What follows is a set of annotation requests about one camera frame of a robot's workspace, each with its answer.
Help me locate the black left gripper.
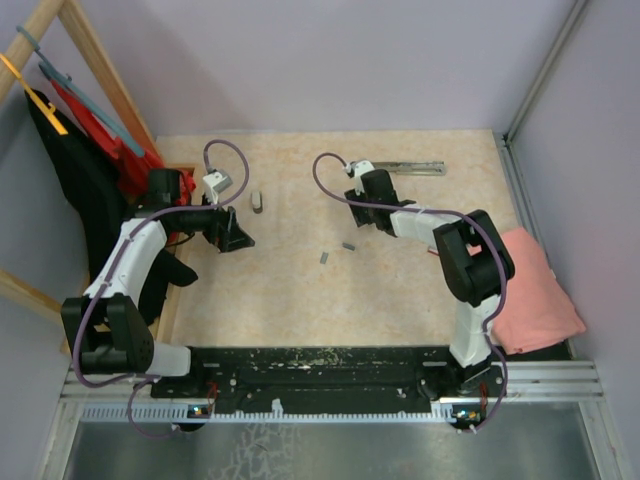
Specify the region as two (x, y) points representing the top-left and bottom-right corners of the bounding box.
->
(173, 187), (254, 252)

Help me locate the large black chrome stapler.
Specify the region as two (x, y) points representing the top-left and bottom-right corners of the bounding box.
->
(372, 161), (447, 176)

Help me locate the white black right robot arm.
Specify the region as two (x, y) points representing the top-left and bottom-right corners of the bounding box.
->
(345, 160), (515, 396)

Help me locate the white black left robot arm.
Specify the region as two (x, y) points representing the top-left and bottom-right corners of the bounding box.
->
(61, 169), (255, 397)

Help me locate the red hanging garment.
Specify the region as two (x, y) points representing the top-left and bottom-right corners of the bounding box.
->
(50, 80), (165, 196)

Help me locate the black hanging garment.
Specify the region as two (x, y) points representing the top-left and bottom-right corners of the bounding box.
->
(27, 99), (198, 325)

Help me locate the pink folded cloth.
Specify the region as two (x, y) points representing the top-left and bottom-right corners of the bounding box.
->
(492, 227), (586, 355)

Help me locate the yellow clothes hanger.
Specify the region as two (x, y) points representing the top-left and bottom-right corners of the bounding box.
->
(1, 55), (68, 136)

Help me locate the teal clothes hanger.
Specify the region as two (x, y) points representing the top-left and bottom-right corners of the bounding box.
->
(16, 25), (145, 158)

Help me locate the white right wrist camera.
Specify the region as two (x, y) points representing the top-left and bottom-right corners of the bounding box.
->
(343, 160), (376, 178)

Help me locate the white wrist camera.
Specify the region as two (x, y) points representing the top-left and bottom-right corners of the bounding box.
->
(343, 160), (376, 178)
(202, 170), (233, 204)

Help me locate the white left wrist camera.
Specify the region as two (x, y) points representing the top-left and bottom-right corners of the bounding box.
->
(202, 170), (233, 204)

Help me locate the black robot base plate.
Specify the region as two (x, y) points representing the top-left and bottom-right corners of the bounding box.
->
(151, 346), (504, 415)

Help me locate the aluminium rail frame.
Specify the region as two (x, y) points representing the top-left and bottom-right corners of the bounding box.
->
(36, 347), (630, 479)

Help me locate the wooden clothes rack frame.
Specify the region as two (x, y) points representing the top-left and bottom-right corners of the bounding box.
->
(0, 0), (206, 360)

